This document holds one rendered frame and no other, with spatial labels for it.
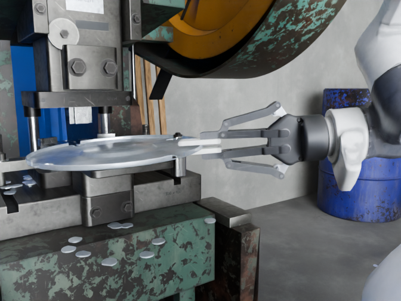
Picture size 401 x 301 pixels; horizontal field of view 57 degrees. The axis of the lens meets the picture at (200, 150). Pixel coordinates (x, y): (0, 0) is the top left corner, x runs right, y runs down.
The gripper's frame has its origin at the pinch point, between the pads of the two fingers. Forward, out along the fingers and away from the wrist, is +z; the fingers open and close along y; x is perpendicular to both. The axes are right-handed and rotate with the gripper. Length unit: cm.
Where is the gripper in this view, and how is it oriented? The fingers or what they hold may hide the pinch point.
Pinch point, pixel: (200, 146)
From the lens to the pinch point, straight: 61.8
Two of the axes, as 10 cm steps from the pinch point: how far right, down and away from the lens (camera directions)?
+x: -0.7, 1.7, -9.8
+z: -9.9, 0.7, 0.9
